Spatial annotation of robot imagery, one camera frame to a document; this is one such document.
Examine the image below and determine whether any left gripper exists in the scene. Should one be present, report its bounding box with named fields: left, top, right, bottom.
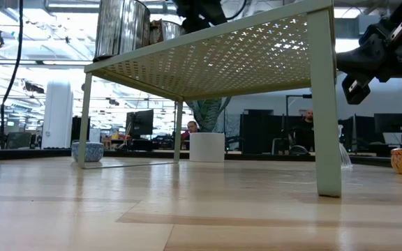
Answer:
left=172, top=0, right=239, bottom=35

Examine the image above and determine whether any silver lidded candle jar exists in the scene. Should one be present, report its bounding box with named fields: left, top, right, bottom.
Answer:
left=94, top=0, right=151, bottom=63
left=149, top=19, right=187, bottom=46

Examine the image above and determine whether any clear glass candlestick holder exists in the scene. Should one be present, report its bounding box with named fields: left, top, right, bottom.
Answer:
left=338, top=124, right=354, bottom=171

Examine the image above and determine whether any blue patterned votive holder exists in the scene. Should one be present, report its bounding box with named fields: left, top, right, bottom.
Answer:
left=70, top=140, right=105, bottom=163

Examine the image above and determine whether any green perforated metal shelf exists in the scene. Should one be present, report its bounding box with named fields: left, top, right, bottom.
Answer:
left=77, top=0, right=343, bottom=198

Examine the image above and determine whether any black computer monitor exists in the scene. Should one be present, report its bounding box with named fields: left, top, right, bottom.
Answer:
left=126, top=109, right=155, bottom=137
left=373, top=112, right=402, bottom=134
left=354, top=114, right=375, bottom=147

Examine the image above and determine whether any person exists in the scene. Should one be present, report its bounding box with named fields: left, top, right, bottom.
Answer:
left=290, top=108, right=315, bottom=154
left=181, top=120, right=201, bottom=142

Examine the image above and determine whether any black cabinet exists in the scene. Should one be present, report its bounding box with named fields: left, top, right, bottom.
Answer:
left=239, top=109, right=292, bottom=155

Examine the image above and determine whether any snake plant in white pot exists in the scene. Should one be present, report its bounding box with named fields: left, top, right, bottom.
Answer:
left=186, top=96, right=232, bottom=163

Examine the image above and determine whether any white column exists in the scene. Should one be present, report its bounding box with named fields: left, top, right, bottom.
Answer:
left=41, top=79, right=75, bottom=150

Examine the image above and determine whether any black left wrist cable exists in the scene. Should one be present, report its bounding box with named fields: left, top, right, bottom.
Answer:
left=0, top=0, right=25, bottom=149

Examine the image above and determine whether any black aluminium table frame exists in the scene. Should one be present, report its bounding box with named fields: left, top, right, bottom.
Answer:
left=0, top=146, right=394, bottom=167

